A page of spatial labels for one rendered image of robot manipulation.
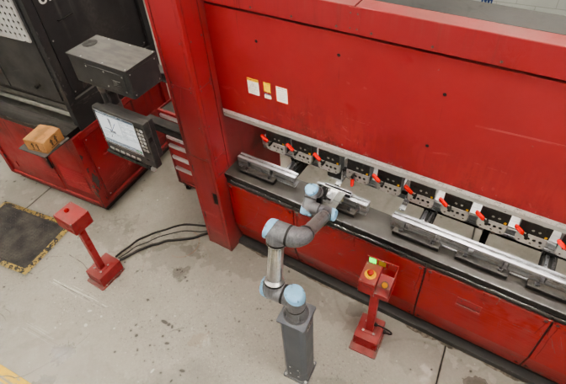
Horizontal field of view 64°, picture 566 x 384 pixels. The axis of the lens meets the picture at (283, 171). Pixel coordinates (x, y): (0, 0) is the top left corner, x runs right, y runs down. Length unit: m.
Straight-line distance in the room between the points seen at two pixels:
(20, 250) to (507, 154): 4.02
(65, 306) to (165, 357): 1.01
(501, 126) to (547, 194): 0.42
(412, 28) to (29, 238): 3.84
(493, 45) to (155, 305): 3.02
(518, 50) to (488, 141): 0.49
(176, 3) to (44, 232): 2.85
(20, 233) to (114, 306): 1.35
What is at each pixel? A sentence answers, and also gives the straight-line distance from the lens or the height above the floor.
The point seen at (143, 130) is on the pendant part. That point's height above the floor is 1.56.
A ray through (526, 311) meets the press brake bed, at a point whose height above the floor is 0.76.
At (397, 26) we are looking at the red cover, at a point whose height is 2.24.
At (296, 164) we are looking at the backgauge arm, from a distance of 3.45.
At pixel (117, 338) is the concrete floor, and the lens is 3.86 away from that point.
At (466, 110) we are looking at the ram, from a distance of 2.32.
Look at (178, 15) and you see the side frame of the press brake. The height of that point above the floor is 2.15.
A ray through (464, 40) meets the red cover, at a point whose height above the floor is 2.24.
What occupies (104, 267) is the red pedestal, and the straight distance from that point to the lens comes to 4.12.
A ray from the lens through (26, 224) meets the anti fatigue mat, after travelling 4.97.
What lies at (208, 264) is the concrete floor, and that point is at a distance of 4.00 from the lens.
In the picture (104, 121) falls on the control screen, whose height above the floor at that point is 1.50.
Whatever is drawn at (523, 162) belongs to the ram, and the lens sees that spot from 2.42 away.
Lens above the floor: 3.20
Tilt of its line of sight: 44 degrees down
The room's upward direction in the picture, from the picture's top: 5 degrees counter-clockwise
